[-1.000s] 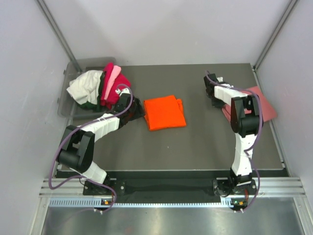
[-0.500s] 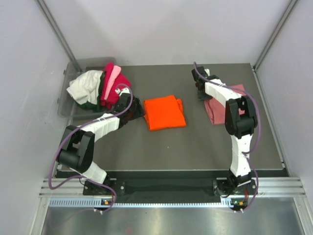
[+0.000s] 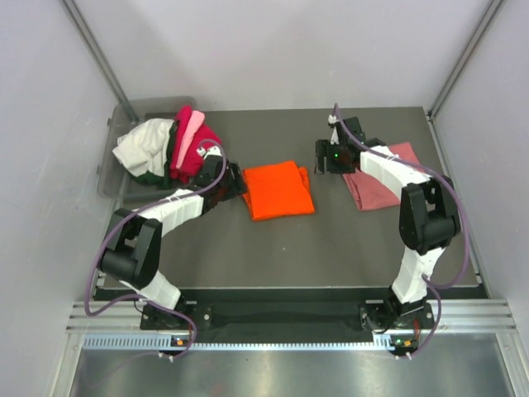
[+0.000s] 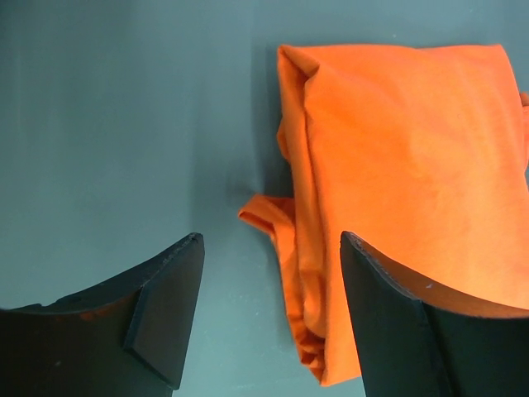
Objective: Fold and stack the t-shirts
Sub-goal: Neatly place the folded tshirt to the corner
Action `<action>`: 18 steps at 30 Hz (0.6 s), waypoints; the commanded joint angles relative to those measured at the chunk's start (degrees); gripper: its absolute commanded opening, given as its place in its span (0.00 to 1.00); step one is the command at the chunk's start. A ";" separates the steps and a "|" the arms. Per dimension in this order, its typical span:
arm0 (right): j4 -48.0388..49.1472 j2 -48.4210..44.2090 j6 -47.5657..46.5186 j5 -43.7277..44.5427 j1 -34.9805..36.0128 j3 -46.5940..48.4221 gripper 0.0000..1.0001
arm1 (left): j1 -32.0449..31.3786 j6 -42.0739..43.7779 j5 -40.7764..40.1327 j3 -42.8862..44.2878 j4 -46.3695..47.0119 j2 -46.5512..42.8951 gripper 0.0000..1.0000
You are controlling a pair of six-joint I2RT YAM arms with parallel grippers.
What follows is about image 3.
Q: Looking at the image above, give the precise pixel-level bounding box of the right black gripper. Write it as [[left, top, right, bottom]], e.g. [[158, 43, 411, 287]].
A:
[[314, 140, 355, 175]]

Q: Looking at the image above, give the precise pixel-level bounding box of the orange t shirt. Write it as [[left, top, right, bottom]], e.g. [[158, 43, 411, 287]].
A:
[[243, 160, 315, 222]]

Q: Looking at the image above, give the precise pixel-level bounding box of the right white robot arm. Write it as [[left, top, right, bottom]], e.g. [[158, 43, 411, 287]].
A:
[[315, 115, 460, 332]]

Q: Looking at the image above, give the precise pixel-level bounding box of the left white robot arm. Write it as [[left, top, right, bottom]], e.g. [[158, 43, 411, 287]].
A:
[[94, 146, 247, 328]]

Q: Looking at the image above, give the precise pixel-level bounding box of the magenta t shirt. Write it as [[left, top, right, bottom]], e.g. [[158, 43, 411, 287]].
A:
[[169, 106, 222, 183]]

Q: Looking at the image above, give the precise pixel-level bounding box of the light pink t shirt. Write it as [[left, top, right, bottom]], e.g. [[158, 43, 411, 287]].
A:
[[174, 110, 205, 170]]

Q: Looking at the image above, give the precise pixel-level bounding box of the dark green t shirt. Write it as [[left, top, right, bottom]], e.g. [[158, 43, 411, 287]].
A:
[[131, 121, 179, 190]]

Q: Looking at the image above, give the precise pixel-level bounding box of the white t shirt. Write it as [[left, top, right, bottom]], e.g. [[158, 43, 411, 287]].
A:
[[112, 118, 174, 177]]

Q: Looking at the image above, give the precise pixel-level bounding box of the grey plastic bin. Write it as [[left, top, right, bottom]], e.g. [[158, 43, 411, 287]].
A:
[[98, 96, 197, 203]]

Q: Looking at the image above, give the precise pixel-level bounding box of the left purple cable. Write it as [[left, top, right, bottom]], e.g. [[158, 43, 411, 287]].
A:
[[83, 139, 228, 361]]

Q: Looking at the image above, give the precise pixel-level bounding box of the purple cable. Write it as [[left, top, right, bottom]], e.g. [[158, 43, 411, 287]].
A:
[[83, 139, 228, 361], [332, 103, 471, 360]]

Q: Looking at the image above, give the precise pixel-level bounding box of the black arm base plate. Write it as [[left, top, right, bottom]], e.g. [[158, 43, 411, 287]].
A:
[[140, 288, 435, 342]]

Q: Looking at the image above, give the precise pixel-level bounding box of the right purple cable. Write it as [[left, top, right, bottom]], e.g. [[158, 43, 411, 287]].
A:
[[332, 103, 471, 360]]

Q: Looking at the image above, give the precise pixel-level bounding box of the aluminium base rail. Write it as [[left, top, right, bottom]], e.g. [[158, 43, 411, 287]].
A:
[[66, 299, 517, 333]]

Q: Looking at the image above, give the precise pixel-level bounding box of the slotted grey cable duct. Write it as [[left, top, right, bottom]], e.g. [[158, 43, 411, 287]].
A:
[[82, 332, 418, 352]]

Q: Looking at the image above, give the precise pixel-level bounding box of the right aluminium frame post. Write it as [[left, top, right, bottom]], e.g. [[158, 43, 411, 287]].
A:
[[427, 0, 506, 122]]

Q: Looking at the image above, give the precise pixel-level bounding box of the aluminium frame post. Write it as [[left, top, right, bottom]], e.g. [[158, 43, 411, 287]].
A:
[[427, 0, 506, 122], [59, 0, 139, 122]]

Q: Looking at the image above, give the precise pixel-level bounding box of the left aluminium frame post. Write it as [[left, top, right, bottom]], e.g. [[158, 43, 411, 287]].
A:
[[59, 0, 139, 122]]

